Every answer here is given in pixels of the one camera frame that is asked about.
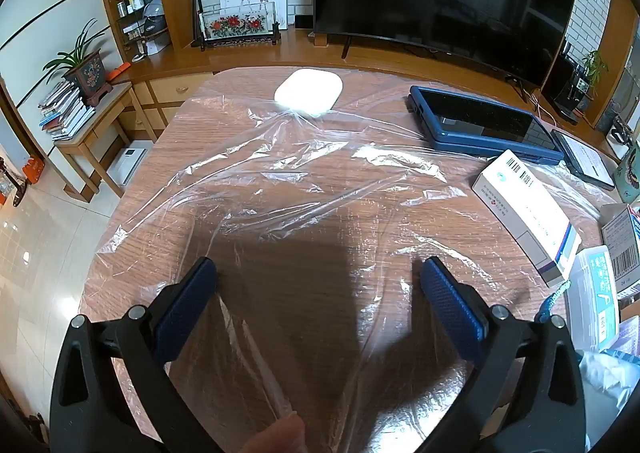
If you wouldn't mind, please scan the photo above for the white medicine box blue stripe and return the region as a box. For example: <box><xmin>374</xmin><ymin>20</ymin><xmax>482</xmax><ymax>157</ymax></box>
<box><xmin>471</xmin><ymin>149</ymin><xmax>582</xmax><ymax>288</ymax></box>

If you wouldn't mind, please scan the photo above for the orange item on floor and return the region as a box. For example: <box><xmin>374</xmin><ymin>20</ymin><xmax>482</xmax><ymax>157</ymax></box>
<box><xmin>22</xmin><ymin>158</ymin><xmax>47</xmax><ymax>184</ymax></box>

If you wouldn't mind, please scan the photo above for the person's left hand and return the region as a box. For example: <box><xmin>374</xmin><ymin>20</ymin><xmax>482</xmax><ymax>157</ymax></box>
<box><xmin>239</xmin><ymin>412</ymin><xmax>307</xmax><ymax>453</ymax></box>

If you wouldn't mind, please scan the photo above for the small green houseplant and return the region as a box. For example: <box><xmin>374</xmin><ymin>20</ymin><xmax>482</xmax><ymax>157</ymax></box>
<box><xmin>580</xmin><ymin>50</ymin><xmax>610</xmax><ymax>89</ymax></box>

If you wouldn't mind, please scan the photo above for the stack of books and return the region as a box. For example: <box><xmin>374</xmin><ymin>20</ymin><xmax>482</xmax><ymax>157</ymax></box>
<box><xmin>37</xmin><ymin>80</ymin><xmax>96</xmax><ymax>141</ymax></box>

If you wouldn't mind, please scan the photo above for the clear plastic floss box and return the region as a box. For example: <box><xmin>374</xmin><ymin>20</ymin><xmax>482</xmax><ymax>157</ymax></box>
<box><xmin>565</xmin><ymin>245</ymin><xmax>623</xmax><ymax>351</ymax></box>

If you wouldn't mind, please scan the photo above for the white plastic bag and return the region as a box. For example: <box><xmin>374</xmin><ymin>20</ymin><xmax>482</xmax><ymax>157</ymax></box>
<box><xmin>577</xmin><ymin>348</ymin><xmax>640</xmax><ymax>453</ymax></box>

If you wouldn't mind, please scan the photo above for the black coffee machine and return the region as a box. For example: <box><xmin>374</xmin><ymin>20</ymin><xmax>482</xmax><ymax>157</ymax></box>
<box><xmin>542</xmin><ymin>40</ymin><xmax>593</xmax><ymax>124</ymax></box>

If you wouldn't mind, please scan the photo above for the dark helmet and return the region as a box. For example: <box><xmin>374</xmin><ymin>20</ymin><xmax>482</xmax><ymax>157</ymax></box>
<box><xmin>141</xmin><ymin>0</ymin><xmax>168</xmax><ymax>34</ymax></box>

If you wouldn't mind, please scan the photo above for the teal braided cord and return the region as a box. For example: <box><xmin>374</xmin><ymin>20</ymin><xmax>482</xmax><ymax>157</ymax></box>
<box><xmin>534</xmin><ymin>279</ymin><xmax>572</xmax><ymax>325</ymax></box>

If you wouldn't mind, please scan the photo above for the black smartphone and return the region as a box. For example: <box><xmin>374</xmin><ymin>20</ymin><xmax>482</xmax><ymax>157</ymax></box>
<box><xmin>550</xmin><ymin>129</ymin><xmax>617</xmax><ymax>191</ymax></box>

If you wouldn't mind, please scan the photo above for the white box with barcode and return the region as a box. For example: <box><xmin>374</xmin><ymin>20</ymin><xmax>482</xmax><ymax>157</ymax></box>
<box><xmin>600</xmin><ymin>203</ymin><xmax>640</xmax><ymax>294</ymax></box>

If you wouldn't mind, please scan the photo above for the wooden television cabinet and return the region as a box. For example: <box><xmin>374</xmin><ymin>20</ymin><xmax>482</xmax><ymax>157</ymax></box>
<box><xmin>95</xmin><ymin>0</ymin><xmax>640</xmax><ymax>144</ymax></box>

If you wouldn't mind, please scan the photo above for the white oval device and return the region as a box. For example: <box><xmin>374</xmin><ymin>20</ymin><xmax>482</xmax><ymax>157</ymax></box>
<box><xmin>274</xmin><ymin>68</ymin><xmax>343</xmax><ymax>118</ymax></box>

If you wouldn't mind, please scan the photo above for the potted plant in dark pot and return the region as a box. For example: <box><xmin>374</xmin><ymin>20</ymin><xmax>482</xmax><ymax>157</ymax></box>
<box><xmin>42</xmin><ymin>18</ymin><xmax>113</xmax><ymax>106</ymax></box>

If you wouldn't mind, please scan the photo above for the teal patterned mug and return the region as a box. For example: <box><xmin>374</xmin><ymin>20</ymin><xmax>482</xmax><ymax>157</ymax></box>
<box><xmin>612</xmin><ymin>143</ymin><xmax>640</xmax><ymax>204</ymax></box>

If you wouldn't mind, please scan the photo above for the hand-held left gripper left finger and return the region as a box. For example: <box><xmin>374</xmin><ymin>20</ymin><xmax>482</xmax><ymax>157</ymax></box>
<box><xmin>50</xmin><ymin>256</ymin><xmax>223</xmax><ymax>453</ymax></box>

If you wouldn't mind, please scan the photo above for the framed red flower panel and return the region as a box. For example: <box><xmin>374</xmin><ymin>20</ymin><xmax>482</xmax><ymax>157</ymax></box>
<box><xmin>198</xmin><ymin>0</ymin><xmax>282</xmax><ymax>51</ymax></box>

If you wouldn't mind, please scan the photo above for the clear plastic film sheet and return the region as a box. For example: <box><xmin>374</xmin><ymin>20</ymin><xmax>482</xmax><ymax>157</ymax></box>
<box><xmin>80</xmin><ymin>66</ymin><xmax>621</xmax><ymax>453</ymax></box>

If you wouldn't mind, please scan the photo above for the small wooden side table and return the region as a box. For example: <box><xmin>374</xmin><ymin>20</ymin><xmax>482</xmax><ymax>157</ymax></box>
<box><xmin>52</xmin><ymin>83</ymin><xmax>136</xmax><ymax>204</ymax></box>

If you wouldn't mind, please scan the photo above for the white bathroom scale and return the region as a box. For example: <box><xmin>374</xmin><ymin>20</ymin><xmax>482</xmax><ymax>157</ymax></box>
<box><xmin>107</xmin><ymin>146</ymin><xmax>148</xmax><ymax>186</ymax></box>

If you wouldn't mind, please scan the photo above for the white desk organizer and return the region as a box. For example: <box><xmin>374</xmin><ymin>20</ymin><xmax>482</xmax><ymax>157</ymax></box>
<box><xmin>607</xmin><ymin>116</ymin><xmax>636</xmax><ymax>146</ymax></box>

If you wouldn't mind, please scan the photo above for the tablet in blue case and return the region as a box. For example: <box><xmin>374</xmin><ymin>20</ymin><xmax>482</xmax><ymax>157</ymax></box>
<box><xmin>407</xmin><ymin>84</ymin><xmax>566</xmax><ymax>165</ymax></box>

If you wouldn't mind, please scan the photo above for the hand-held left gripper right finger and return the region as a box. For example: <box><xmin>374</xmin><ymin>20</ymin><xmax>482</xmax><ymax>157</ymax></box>
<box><xmin>415</xmin><ymin>256</ymin><xmax>588</xmax><ymax>453</ymax></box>

